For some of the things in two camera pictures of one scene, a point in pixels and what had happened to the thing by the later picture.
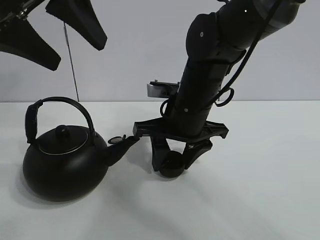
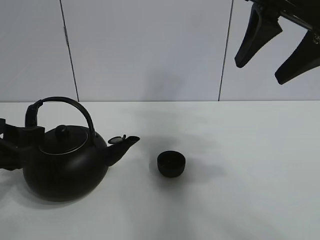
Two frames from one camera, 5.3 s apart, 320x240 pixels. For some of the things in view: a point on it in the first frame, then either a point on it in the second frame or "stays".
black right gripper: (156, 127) to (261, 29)
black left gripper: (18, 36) to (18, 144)
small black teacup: (172, 165) stays
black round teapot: (67, 164) stays
